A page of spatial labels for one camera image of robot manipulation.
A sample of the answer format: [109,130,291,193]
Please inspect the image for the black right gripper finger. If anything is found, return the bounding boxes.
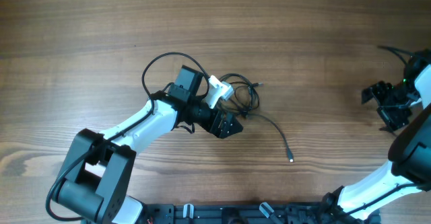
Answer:
[377,106,411,132]
[361,84,380,105]

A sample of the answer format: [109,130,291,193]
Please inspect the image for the black USB cable bundle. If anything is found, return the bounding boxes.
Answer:
[215,72,294,163]

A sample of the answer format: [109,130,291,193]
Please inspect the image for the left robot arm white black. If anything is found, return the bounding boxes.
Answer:
[46,66,243,223]

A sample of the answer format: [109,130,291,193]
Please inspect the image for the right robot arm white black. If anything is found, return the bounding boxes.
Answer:
[320,46,430,223]

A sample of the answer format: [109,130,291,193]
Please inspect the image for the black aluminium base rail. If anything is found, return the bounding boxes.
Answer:
[82,202,381,224]

